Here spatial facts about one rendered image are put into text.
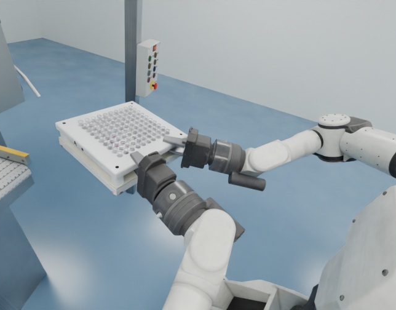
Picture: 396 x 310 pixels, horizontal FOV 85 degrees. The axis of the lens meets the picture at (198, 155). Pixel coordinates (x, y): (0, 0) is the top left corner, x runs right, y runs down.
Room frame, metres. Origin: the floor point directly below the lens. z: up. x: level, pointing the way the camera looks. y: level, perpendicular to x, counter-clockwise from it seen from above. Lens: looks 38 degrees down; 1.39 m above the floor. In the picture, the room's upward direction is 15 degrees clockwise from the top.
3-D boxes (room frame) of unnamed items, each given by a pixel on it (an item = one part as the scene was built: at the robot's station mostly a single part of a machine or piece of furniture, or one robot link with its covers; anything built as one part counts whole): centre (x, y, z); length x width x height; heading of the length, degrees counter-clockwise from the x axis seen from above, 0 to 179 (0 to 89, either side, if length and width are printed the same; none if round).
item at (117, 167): (0.47, 0.21, 1.04); 0.25 x 0.24 x 0.02; 151
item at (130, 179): (0.47, 0.21, 0.99); 0.24 x 0.24 x 0.02; 61
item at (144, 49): (1.16, 0.38, 0.97); 0.17 x 0.06 x 0.26; 178
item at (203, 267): (0.19, -0.06, 1.04); 0.13 x 0.07 x 0.09; 170
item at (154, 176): (0.30, 0.05, 1.03); 0.12 x 0.10 x 0.13; 54
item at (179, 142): (0.47, 0.07, 1.05); 0.06 x 0.03 x 0.02; 94
